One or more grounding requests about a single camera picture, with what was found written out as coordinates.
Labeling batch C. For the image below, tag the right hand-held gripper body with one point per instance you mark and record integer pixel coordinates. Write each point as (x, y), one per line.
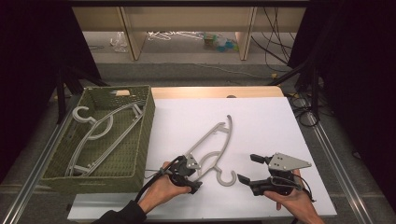
(288, 161)

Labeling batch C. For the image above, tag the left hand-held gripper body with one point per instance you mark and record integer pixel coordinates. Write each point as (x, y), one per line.
(182, 171)

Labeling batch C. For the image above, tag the grey plastic clothes hanger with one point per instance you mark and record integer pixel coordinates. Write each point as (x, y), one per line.
(74, 115)
(227, 184)

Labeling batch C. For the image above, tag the green woven basket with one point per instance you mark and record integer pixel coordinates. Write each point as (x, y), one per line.
(93, 184)

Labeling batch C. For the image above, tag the person's left hand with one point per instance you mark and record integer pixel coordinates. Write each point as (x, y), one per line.
(162, 193)

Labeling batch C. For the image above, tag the person's right hand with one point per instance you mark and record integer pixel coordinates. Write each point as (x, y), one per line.
(295, 202)

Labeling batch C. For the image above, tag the white table sheet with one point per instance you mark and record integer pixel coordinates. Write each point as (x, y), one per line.
(264, 124)

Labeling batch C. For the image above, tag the black metal stand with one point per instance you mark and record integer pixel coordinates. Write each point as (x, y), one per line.
(314, 87)

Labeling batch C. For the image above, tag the black curtain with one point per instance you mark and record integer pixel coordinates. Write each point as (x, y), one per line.
(31, 77)
(358, 77)

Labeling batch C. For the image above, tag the colourful floor clutter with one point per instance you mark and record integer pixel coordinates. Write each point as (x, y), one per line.
(221, 43)

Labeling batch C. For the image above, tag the clear plastic bag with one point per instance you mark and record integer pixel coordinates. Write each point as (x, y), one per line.
(119, 42)

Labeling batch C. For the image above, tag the beige wooden desk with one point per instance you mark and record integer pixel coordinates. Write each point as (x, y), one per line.
(186, 17)

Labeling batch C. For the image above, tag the aluminium rail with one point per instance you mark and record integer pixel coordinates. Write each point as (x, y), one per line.
(37, 168)
(339, 168)

